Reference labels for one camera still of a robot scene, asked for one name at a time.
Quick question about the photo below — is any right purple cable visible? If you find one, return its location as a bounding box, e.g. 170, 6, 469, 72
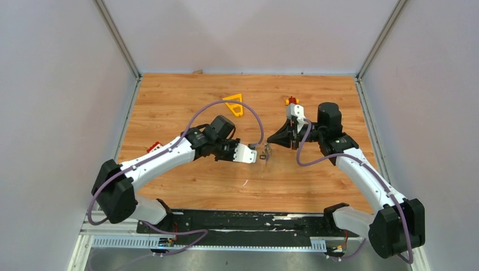
295, 119, 414, 265

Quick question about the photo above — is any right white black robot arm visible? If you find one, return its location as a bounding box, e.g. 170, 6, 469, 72
267, 100, 425, 264

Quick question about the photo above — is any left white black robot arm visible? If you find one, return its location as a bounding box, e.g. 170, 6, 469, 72
92, 116, 241, 233

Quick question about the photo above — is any red white toy block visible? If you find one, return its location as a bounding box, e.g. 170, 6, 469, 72
147, 141, 163, 153

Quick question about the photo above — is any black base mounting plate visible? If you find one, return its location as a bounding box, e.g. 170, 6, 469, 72
136, 209, 358, 246

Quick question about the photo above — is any white slotted cable duct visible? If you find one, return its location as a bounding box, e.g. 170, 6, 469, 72
91, 235, 327, 252

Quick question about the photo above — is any red green toy block figure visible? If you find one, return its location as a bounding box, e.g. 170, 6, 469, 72
285, 96, 300, 106

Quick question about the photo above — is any purple cable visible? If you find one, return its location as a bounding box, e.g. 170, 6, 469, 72
87, 99, 265, 259
295, 119, 414, 265

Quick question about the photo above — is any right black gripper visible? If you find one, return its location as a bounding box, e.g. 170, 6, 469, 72
266, 119, 325, 150

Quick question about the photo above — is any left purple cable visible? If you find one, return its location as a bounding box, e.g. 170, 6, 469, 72
87, 99, 265, 259

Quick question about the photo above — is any yellow triangular plastic piece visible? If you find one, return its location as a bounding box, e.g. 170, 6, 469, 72
222, 93, 243, 117

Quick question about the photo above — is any metal keyring with keys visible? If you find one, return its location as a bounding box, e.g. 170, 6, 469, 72
261, 143, 273, 161

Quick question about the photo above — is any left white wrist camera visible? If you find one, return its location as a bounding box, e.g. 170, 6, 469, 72
233, 143, 258, 164

